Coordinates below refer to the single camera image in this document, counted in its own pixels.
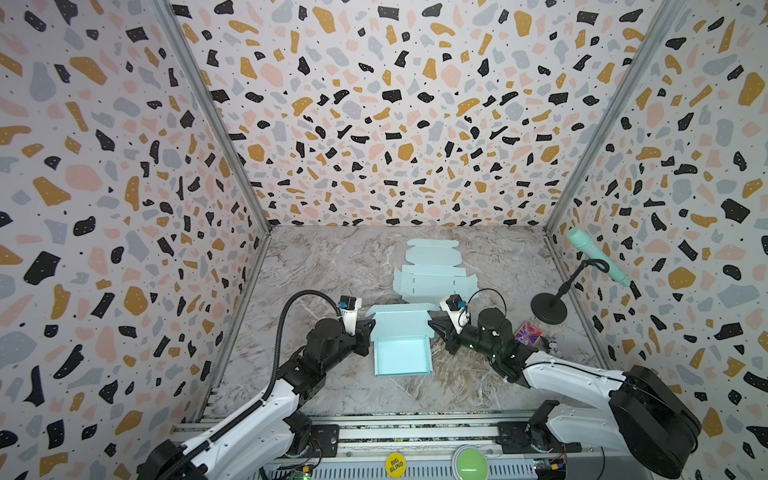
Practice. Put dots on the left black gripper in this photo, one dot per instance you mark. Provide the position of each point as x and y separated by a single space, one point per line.
363 331

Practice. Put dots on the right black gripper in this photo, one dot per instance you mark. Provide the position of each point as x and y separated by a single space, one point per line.
447 335

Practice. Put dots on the mint paper box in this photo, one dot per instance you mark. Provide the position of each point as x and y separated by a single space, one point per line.
401 339

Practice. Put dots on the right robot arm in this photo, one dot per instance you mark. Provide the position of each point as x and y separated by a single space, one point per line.
632 411

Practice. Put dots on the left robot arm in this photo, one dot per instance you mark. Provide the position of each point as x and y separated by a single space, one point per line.
269 426

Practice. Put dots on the mint flat box far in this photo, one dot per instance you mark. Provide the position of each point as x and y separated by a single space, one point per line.
432 272

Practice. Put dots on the colourful small card box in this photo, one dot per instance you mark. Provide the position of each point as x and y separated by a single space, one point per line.
528 334

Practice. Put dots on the small black white figurine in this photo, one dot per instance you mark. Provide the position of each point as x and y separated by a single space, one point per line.
550 345

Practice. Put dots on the green round button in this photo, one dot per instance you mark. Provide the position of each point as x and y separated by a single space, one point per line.
469 463

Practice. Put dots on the yellow round sticker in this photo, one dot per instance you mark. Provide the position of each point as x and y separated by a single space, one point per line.
395 465

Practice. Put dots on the mint green microphone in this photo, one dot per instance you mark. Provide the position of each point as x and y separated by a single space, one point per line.
580 240

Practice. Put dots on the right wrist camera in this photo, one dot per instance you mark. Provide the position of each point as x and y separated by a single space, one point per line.
456 308

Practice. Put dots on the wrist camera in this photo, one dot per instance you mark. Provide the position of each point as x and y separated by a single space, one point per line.
349 307
456 308

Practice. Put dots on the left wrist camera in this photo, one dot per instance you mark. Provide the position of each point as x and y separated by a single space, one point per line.
349 307

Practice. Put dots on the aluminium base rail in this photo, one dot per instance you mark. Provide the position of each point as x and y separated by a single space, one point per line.
357 447

